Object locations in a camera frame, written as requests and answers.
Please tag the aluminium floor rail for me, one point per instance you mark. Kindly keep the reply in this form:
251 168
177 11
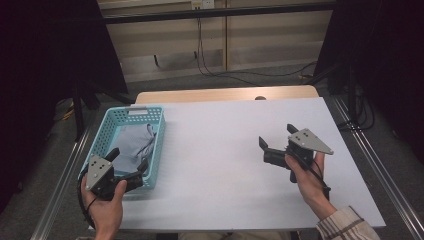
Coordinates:
376 166
63 186

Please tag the black horizontal bar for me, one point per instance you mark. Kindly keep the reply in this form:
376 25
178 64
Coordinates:
216 13

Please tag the turquoise perforated plastic basket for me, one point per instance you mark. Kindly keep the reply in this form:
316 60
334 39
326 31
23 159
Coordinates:
100 146

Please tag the grey cloth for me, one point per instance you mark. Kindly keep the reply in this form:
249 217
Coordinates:
133 148

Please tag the black tripod stand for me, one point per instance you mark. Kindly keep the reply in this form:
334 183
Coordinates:
79 110

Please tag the person's right hand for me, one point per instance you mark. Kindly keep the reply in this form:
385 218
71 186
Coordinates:
311 188

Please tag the black metal stand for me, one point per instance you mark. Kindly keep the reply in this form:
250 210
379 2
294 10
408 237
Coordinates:
351 96

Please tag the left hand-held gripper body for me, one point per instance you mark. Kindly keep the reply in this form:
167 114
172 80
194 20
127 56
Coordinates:
98 175

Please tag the person's striped right sleeve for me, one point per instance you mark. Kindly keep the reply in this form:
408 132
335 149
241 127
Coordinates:
346 226

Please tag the person's left hand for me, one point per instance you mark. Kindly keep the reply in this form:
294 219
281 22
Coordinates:
105 213

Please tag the white wall socket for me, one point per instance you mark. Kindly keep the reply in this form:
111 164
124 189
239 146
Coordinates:
202 4

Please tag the white table mat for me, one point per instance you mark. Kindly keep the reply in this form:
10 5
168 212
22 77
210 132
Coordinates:
213 186

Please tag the black curtain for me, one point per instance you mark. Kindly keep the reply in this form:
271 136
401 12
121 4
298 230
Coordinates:
383 43
50 50

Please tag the small brown round knob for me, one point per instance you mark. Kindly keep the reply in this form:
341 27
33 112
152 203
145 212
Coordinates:
260 98

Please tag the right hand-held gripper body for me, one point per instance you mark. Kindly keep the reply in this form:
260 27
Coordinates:
305 141

